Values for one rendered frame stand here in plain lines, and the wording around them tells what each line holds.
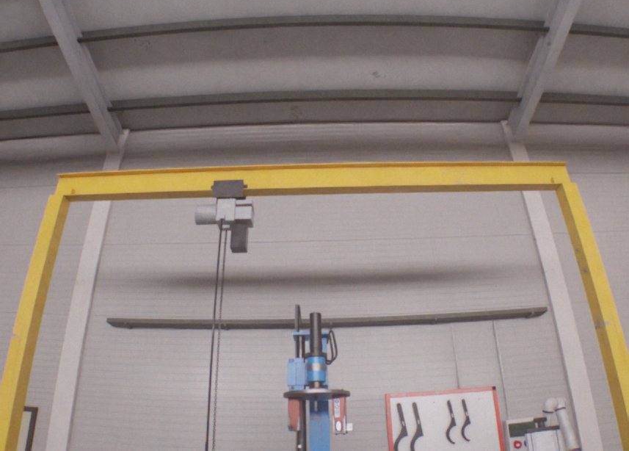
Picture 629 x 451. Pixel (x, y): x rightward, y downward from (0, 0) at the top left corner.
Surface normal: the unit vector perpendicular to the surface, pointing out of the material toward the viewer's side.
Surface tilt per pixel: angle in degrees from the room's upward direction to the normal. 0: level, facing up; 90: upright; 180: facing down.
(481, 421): 90
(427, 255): 90
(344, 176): 90
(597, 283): 90
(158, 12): 173
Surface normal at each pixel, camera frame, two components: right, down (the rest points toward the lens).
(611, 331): -0.02, -0.49
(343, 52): 0.02, 0.81
